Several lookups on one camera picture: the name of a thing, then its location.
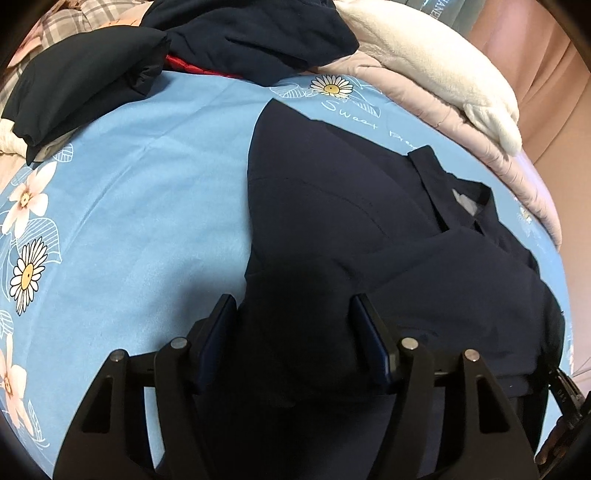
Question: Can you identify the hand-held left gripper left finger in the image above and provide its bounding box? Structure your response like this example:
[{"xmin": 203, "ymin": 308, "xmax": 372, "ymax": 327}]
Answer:
[{"xmin": 53, "ymin": 293, "xmax": 238, "ymax": 480}]

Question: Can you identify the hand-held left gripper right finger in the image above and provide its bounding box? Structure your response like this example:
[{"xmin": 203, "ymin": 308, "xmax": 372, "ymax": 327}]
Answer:
[{"xmin": 348, "ymin": 293, "xmax": 541, "ymax": 480}]

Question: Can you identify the navy zip jacket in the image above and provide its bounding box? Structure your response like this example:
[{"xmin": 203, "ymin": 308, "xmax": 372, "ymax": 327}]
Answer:
[{"xmin": 245, "ymin": 104, "xmax": 566, "ymax": 480}]

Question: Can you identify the person's right hand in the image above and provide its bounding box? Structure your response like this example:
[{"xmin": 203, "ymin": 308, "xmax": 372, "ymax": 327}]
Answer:
[{"xmin": 534, "ymin": 415, "xmax": 571, "ymax": 468}]

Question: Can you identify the blue floral bed sheet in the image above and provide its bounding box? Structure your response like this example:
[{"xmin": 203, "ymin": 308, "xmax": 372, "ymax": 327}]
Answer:
[{"xmin": 0, "ymin": 69, "xmax": 578, "ymax": 480}]

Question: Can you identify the pink quilt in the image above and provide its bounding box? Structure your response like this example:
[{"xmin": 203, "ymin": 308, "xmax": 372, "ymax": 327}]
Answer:
[{"xmin": 272, "ymin": 51, "xmax": 561, "ymax": 250}]

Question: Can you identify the red cloth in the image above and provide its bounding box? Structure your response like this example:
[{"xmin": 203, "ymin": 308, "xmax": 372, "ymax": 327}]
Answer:
[{"xmin": 165, "ymin": 53, "xmax": 243, "ymax": 79}]

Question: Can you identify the white fluffy blanket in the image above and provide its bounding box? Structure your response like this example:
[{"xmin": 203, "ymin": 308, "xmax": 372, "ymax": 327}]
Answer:
[{"xmin": 335, "ymin": 0, "xmax": 522, "ymax": 155}]

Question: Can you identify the white cloth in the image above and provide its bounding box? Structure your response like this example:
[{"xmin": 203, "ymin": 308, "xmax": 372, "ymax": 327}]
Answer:
[{"xmin": 0, "ymin": 117, "xmax": 33, "ymax": 155}]

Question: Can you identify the folded navy garment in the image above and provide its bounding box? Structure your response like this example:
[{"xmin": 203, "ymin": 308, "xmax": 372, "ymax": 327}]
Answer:
[{"xmin": 2, "ymin": 25, "xmax": 171, "ymax": 164}]

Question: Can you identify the pink curtain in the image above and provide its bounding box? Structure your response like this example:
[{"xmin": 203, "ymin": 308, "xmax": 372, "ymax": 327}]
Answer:
[{"xmin": 466, "ymin": 0, "xmax": 591, "ymax": 171}]

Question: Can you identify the grey plaid bedding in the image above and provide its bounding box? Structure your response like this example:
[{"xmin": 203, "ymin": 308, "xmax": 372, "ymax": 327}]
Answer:
[{"xmin": 7, "ymin": 0, "xmax": 158, "ymax": 107}]

